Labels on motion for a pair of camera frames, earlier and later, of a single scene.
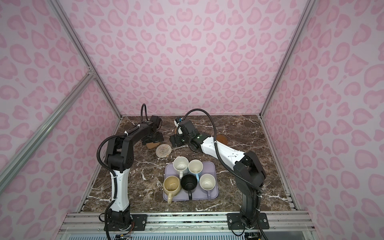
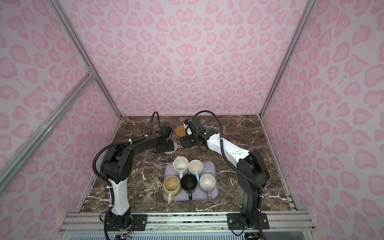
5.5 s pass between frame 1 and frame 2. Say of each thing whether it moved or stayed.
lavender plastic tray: stayed
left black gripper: moved
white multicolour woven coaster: moved
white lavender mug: stayed
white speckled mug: stayed
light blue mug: stayed
